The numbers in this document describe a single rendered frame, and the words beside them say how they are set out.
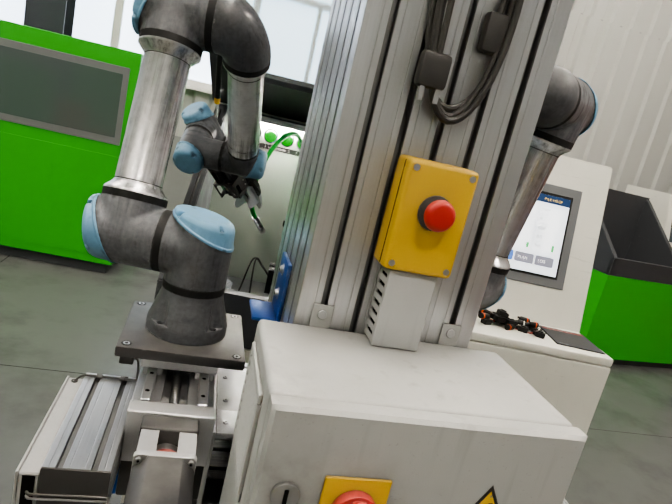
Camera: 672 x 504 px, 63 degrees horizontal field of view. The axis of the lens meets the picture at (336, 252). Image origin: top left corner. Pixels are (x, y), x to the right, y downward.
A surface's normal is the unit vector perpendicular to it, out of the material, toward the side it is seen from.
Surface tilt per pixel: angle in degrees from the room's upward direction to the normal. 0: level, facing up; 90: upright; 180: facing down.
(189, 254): 90
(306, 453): 90
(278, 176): 90
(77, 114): 90
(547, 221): 76
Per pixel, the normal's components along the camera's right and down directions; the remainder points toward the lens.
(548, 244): 0.12, 0.01
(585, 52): 0.19, 0.27
